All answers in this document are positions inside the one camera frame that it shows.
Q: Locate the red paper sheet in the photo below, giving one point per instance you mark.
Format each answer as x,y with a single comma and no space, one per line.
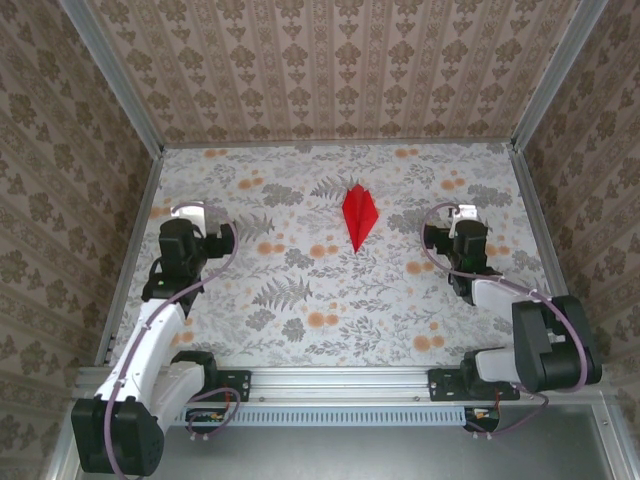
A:
360,215

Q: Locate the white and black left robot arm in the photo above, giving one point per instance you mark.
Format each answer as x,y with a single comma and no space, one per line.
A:
160,360

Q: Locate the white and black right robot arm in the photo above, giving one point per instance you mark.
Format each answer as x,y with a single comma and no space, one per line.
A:
550,340

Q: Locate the grey metal sheet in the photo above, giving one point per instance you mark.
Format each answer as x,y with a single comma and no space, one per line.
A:
350,455

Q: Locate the floral tablecloth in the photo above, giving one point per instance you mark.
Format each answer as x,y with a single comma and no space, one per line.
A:
225,165

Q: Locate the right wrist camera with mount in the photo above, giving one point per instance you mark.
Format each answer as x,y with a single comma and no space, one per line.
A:
465,210

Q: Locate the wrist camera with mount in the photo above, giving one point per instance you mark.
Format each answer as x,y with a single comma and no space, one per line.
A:
465,210
192,212

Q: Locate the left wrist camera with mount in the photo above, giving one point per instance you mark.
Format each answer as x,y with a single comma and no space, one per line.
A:
192,212

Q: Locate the aluminium side rail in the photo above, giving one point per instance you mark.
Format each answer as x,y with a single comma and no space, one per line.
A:
534,200
144,200

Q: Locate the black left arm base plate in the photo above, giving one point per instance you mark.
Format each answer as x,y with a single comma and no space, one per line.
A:
232,376

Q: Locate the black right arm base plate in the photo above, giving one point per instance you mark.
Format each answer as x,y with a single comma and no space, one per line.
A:
440,385

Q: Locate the aluminium corner post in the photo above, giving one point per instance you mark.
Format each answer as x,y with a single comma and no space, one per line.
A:
546,80
120,80

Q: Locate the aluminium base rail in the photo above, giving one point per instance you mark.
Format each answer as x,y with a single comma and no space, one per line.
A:
340,382

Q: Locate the aluminium outer frame bar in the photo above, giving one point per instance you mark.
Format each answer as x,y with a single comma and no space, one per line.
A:
59,452
614,440

